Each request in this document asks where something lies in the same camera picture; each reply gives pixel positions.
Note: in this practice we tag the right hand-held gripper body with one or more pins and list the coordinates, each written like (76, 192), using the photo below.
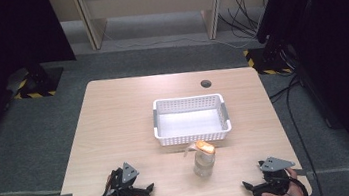
(274, 174)

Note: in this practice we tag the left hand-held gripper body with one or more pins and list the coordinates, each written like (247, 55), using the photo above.
(126, 179)

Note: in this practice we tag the clear bottle with orange cap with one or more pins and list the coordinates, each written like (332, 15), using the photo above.
(204, 163)

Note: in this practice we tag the white plastic basket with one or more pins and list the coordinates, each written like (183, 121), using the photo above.
(192, 119)

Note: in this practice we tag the stand base with hazard tape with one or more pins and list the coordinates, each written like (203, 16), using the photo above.
(38, 83)
(268, 61)

